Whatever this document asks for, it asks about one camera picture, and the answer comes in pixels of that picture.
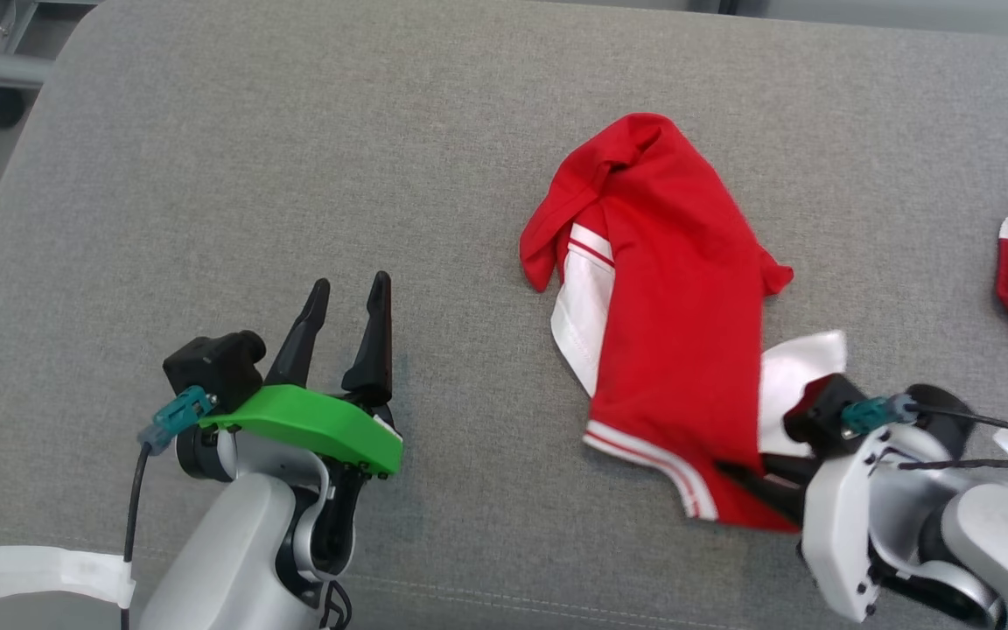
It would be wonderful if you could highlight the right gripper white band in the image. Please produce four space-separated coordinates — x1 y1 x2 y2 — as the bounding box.
714 436 878 623

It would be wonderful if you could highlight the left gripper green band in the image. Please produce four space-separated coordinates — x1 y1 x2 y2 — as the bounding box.
198 271 405 480

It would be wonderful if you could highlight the red jersey with white sleeves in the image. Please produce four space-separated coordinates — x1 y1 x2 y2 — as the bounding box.
520 112 848 533

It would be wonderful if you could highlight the teal right camera connector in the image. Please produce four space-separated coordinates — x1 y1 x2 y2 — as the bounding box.
841 394 918 437

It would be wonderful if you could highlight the teal camera connector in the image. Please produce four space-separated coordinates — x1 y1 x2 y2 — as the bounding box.
841 394 918 437
138 387 213 447

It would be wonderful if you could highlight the teal left camera connector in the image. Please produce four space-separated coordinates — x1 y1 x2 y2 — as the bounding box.
138 387 213 447

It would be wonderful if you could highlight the thin black right camera cable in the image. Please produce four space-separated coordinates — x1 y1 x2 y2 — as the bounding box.
906 404 1008 478

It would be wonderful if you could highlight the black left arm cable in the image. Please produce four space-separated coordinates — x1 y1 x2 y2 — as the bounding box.
122 440 152 630

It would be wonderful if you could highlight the white tape cable label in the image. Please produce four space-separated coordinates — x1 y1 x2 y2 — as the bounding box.
0 544 136 609

